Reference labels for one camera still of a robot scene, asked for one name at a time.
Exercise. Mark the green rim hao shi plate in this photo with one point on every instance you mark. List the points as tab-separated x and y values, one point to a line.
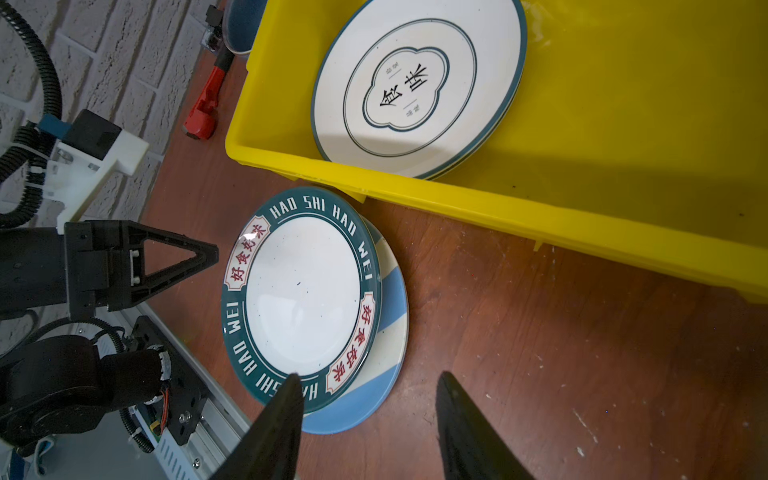
301	296

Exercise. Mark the yellow plastic bin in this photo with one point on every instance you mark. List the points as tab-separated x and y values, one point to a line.
638	133

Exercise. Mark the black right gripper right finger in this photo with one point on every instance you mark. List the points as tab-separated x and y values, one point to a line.
470	447

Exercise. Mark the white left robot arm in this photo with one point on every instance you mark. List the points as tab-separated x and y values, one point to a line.
68	374

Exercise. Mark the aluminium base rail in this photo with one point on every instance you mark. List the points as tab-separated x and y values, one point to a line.
207	425

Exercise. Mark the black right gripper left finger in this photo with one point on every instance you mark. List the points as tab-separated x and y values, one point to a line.
270	448

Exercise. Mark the white plate green quatrefoil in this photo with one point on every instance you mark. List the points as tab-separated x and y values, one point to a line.
414	88

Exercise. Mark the red and black pipe wrench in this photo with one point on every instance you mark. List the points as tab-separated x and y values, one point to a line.
201	122

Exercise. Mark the blue white striped plate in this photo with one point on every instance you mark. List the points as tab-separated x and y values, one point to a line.
383	365

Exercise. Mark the dark blue ceramic bowl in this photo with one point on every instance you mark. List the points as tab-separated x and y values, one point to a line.
241	22

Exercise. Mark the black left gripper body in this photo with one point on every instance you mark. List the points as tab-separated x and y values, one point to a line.
86	267

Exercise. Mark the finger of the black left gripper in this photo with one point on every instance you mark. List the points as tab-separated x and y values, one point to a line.
156	260

